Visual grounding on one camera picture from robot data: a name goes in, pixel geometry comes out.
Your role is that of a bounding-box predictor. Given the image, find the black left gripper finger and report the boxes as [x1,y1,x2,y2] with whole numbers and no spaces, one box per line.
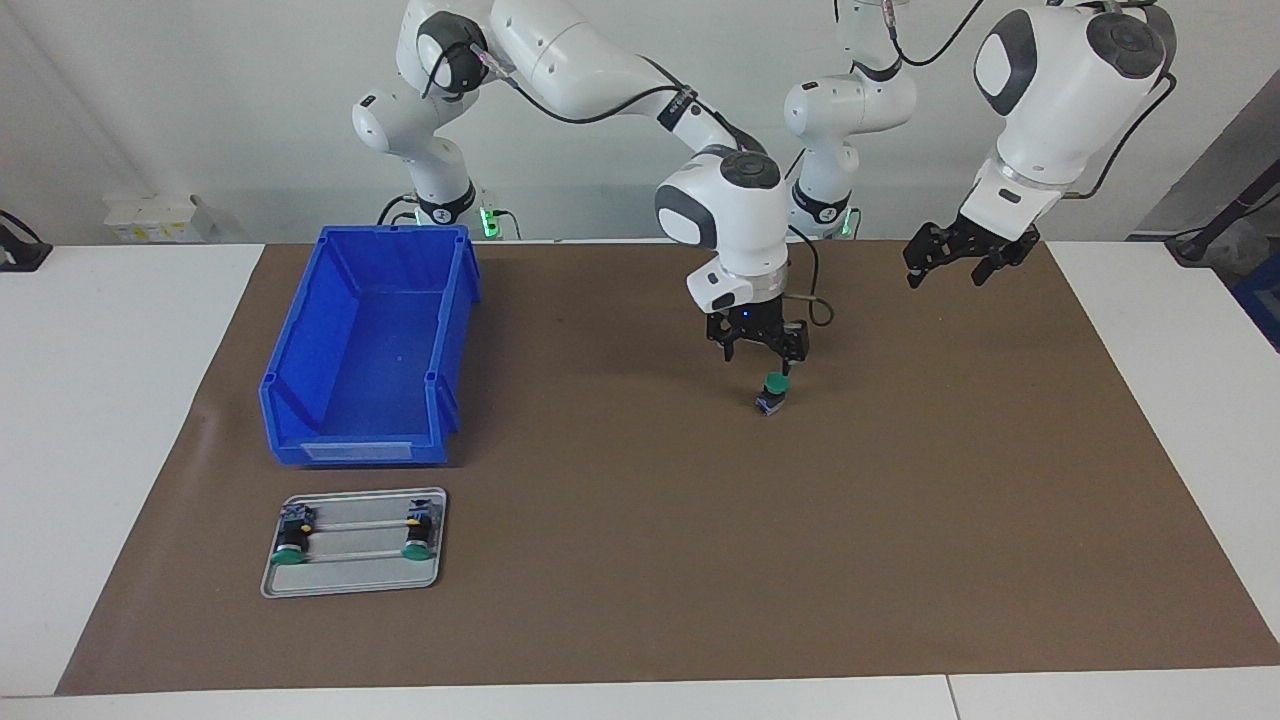
[972,235,1041,288]
[903,223,963,290]

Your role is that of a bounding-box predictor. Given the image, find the brown table mat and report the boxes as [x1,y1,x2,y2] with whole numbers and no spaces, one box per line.
[55,238,1280,698]

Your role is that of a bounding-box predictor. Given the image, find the black stand pole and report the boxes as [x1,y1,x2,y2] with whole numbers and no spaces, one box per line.
[1165,160,1280,266]

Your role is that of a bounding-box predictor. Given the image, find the blue crate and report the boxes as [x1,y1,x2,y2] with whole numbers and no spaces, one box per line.
[1232,250,1280,353]

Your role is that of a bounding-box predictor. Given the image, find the blue plastic storage bin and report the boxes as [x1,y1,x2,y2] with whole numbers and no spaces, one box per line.
[258,224,483,468]

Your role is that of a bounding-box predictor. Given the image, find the silver metal tray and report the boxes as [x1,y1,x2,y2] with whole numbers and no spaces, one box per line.
[260,487,448,600]

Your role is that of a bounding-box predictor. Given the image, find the white box yellow labels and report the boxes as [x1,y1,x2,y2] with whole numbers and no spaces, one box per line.
[103,193,219,244]

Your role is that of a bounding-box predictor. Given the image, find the black clamp object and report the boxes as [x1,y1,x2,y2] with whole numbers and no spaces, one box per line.
[0,208,54,273]

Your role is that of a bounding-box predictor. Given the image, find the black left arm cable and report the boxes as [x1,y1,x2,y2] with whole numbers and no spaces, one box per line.
[835,0,1179,201]

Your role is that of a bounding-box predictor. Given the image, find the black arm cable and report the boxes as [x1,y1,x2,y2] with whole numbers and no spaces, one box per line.
[420,40,836,329]
[835,0,1179,201]

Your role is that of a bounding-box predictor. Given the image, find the grey velcro cable strap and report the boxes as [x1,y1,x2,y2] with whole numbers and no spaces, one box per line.
[657,88,701,131]

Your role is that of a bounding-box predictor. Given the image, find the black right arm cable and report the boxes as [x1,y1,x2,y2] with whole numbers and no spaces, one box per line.
[420,40,836,329]

